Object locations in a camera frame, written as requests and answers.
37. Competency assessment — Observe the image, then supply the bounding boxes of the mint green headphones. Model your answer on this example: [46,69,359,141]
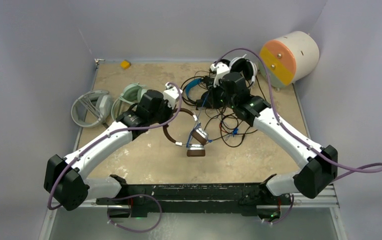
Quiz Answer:
[110,83,148,120]

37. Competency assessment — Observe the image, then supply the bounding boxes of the brown headphones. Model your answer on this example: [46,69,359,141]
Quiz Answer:
[163,108,211,157]

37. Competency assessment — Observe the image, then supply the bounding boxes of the white grey headphones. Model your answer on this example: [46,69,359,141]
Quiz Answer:
[70,90,114,128]

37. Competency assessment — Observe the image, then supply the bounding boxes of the grey white headphone cable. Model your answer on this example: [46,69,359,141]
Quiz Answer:
[76,94,112,127]

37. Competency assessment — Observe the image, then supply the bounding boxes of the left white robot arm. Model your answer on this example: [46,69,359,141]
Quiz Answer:
[43,85,182,211]

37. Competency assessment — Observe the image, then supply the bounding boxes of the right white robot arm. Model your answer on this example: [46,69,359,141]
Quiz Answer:
[214,72,338,204]

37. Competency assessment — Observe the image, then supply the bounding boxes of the black blue headphones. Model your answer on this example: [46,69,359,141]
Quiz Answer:
[182,75,216,110]

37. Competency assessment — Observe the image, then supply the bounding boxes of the white black headphones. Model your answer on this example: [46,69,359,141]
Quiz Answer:
[229,54,258,88]

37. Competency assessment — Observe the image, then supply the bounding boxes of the small black on-ear headphones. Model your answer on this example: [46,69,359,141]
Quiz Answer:
[218,58,230,66]

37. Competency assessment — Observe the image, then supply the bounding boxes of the small yellow block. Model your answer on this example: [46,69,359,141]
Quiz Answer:
[119,60,131,70]

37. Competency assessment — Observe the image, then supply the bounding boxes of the round pastel drawer cabinet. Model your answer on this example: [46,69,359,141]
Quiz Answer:
[259,31,320,89]

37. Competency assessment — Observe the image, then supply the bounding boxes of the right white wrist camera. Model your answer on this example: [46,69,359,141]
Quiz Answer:
[210,62,230,88]

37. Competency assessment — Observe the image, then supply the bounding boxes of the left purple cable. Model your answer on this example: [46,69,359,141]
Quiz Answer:
[47,82,163,233]

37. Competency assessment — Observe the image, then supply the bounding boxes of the purple cable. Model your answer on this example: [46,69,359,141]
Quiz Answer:
[47,82,163,233]
[212,48,382,226]

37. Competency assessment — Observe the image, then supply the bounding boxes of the dark brown headphone cable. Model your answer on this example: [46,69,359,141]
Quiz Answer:
[194,71,274,148]

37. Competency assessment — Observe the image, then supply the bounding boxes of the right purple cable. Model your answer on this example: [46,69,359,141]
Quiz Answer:
[212,48,382,226]

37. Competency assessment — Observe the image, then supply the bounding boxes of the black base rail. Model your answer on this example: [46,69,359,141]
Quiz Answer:
[84,175,339,220]

